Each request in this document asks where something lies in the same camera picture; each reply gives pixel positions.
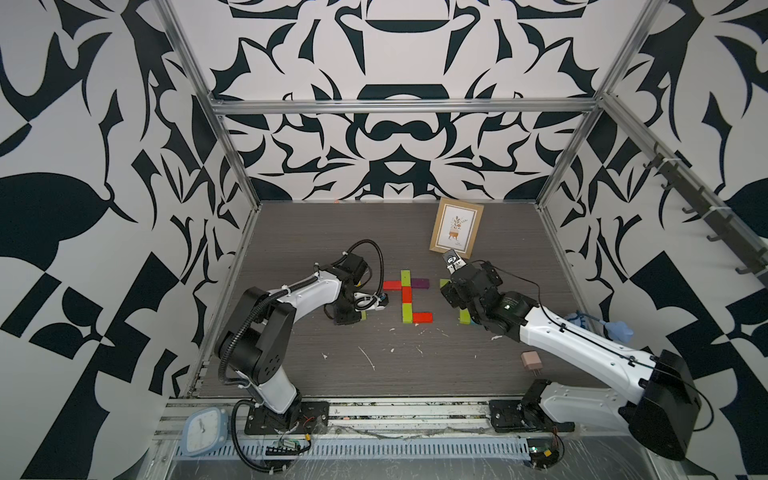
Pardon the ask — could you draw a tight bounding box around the lime block bottom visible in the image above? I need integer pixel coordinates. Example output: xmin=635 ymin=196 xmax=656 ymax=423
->
xmin=402 ymin=303 xmax=414 ymax=324

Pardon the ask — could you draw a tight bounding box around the white cable duct strip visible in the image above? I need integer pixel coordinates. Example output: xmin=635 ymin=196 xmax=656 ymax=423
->
xmin=223 ymin=436 xmax=532 ymax=461

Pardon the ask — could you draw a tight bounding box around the white blue alarm clock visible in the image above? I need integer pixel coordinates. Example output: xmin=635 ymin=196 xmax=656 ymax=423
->
xmin=180 ymin=407 xmax=229 ymax=457

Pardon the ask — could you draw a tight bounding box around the circuit board right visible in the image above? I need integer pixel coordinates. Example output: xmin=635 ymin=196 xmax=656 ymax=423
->
xmin=525 ymin=436 xmax=565 ymax=470

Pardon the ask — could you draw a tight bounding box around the wooden picture frame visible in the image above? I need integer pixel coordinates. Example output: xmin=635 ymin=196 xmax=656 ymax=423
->
xmin=429 ymin=198 xmax=484 ymax=259

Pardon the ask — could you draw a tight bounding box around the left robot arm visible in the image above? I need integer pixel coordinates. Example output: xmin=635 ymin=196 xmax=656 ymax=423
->
xmin=214 ymin=239 xmax=388 ymax=430

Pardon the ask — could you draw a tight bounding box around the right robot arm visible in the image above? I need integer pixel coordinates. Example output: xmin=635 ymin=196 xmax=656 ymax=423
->
xmin=441 ymin=250 xmax=711 ymax=461

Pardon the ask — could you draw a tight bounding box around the pink beige small box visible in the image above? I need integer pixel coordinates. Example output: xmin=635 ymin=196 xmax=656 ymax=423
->
xmin=520 ymin=351 xmax=543 ymax=372

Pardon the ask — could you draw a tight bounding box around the green circuit board left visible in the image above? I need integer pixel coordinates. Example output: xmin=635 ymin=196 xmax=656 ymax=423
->
xmin=264 ymin=435 xmax=312 ymax=457

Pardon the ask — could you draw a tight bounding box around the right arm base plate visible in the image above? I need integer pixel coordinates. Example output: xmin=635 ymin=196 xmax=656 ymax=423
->
xmin=488 ymin=400 xmax=576 ymax=433

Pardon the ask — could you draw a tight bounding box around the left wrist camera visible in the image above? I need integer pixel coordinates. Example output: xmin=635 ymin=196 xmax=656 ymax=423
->
xmin=352 ymin=292 xmax=389 ymax=311

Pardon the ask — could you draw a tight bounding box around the wall hook rail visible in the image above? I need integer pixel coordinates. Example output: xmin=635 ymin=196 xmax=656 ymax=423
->
xmin=643 ymin=142 xmax=767 ymax=288

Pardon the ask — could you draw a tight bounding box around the purple block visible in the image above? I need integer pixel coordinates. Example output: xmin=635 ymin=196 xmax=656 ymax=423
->
xmin=411 ymin=278 xmax=430 ymax=289

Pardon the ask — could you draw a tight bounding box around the aluminium front rail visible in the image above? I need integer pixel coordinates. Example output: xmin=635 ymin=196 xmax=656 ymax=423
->
xmin=157 ymin=395 xmax=664 ymax=438

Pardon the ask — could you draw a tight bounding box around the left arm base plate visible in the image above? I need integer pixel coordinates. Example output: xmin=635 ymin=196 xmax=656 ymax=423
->
xmin=244 ymin=401 xmax=330 ymax=435

